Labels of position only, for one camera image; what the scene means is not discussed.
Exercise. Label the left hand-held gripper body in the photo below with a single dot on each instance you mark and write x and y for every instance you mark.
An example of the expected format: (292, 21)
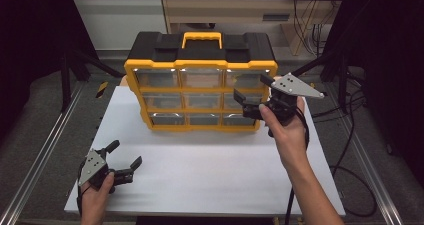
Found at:
(93, 166)

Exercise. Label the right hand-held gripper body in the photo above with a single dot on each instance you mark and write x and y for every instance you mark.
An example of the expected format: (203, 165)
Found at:
(290, 85)

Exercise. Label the clear plastic drawer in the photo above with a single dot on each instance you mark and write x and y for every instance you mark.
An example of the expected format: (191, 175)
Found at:
(245, 78)

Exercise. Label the yellow and black drawer organizer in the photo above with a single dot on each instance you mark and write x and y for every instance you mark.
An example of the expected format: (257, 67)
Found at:
(200, 53)

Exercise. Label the person's left hand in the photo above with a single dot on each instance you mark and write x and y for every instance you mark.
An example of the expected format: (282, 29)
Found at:
(96, 198)

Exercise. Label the person's right hand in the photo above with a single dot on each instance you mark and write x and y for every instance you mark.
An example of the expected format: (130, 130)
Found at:
(290, 135)

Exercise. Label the yellow clamp right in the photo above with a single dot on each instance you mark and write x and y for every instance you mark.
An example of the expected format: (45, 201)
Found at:
(313, 85)

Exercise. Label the yellow clamp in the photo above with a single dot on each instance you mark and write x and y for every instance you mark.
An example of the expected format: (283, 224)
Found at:
(102, 89)
(313, 85)

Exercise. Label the black metal stand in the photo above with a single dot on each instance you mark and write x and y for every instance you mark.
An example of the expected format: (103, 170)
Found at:
(342, 81)
(65, 81)

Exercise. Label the yellow clamp left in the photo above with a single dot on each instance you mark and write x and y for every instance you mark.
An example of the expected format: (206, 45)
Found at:
(102, 89)

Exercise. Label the wooden board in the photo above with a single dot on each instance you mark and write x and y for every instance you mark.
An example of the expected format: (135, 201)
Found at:
(124, 81)

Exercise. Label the wooden cabinet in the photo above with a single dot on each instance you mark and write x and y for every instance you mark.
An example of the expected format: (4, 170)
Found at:
(233, 10)

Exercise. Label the group of clear organizer drawers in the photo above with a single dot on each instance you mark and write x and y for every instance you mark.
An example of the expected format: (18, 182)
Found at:
(156, 78)

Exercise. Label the aluminium rail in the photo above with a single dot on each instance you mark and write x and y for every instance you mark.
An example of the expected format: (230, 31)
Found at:
(366, 158)
(40, 155)

